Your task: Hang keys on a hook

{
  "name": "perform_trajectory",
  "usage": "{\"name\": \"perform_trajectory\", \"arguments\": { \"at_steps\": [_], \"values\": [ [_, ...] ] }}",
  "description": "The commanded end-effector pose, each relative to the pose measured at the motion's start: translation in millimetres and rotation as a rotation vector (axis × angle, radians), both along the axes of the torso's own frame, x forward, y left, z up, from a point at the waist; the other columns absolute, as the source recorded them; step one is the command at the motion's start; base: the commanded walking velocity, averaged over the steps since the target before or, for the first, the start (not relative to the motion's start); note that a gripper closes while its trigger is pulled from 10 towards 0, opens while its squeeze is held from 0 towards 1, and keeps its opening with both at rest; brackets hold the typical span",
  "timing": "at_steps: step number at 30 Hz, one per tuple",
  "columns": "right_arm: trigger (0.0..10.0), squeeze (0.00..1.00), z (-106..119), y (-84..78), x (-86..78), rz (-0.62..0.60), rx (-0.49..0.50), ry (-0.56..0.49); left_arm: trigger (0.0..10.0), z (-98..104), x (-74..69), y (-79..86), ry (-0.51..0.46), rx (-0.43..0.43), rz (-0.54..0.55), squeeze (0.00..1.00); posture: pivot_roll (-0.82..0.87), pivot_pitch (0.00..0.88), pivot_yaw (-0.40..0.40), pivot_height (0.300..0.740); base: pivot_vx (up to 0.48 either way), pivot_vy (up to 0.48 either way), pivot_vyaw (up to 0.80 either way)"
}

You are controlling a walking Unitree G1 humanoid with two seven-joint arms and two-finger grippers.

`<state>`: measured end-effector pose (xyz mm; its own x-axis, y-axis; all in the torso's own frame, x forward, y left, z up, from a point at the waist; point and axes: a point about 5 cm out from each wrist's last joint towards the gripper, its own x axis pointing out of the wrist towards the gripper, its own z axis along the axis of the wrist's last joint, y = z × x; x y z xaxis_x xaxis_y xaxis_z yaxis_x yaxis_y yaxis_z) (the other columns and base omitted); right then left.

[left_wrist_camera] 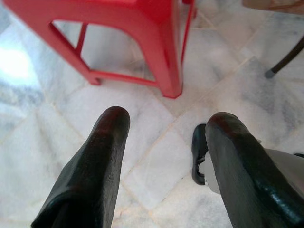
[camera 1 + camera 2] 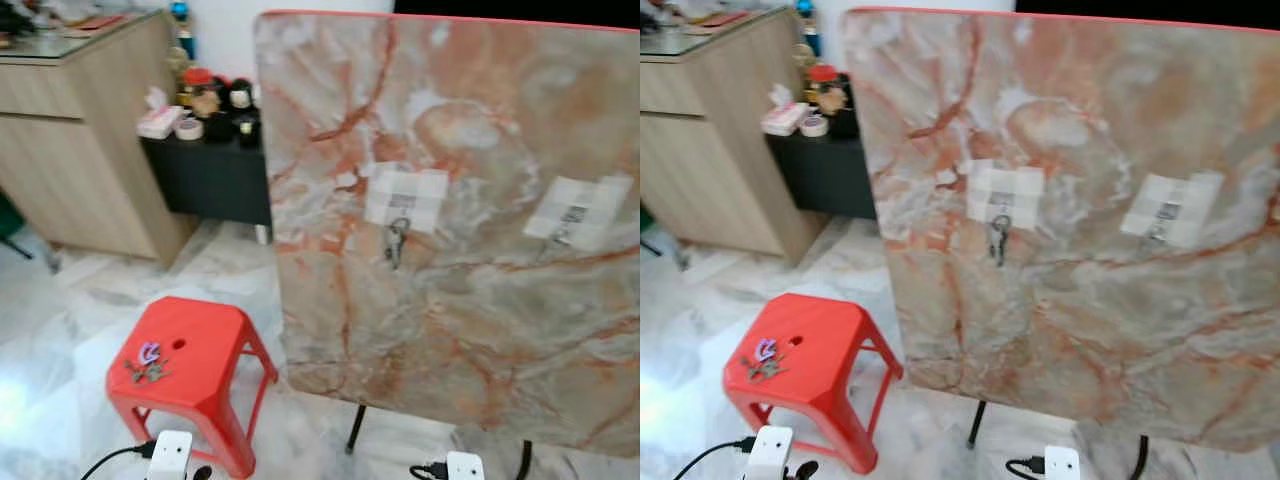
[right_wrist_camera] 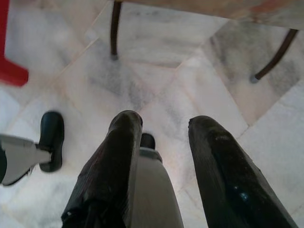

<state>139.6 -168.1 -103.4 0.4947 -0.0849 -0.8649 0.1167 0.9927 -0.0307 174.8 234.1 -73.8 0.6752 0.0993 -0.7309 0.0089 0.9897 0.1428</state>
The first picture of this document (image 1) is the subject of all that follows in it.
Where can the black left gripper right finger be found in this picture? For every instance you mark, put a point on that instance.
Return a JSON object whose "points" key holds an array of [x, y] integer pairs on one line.
{"points": [[237, 171]]}

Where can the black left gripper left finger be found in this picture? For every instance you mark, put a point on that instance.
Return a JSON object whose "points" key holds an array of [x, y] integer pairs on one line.
{"points": [[99, 166]]}

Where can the grey robot left leg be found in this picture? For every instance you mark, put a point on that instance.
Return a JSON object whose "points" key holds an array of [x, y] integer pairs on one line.
{"points": [[282, 159]]}

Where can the dark chair leg grey cap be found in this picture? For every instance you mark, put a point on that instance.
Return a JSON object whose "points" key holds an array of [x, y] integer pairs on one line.
{"points": [[288, 55]]}

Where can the red plastic stool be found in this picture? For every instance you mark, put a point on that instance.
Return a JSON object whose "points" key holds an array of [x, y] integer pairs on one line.
{"points": [[142, 26]]}

